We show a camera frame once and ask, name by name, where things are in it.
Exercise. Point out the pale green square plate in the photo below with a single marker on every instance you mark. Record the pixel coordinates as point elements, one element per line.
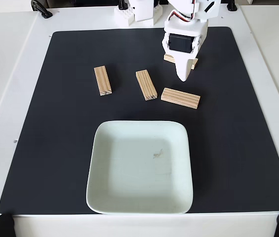
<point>139,168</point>

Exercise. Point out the black rubber mat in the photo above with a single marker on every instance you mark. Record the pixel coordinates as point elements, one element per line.
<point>55,123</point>

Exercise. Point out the black table clamp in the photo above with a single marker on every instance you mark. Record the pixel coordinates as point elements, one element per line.
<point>231,5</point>
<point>41,10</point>

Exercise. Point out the wooden block with pen mark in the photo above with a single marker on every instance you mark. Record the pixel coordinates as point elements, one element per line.
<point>102,80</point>

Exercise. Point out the wooden block dark grain lines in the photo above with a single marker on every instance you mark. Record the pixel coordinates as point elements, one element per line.
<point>146,85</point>

